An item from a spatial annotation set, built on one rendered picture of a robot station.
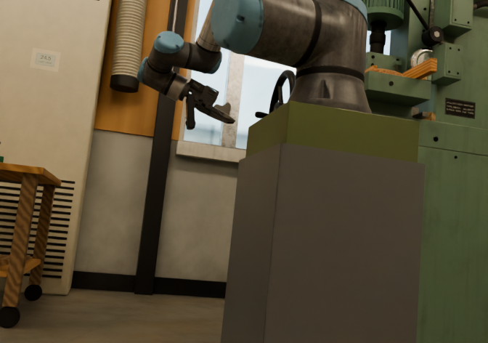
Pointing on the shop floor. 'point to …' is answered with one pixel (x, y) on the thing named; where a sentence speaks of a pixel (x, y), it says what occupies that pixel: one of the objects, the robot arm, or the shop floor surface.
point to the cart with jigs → (16, 262)
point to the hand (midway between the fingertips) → (230, 122)
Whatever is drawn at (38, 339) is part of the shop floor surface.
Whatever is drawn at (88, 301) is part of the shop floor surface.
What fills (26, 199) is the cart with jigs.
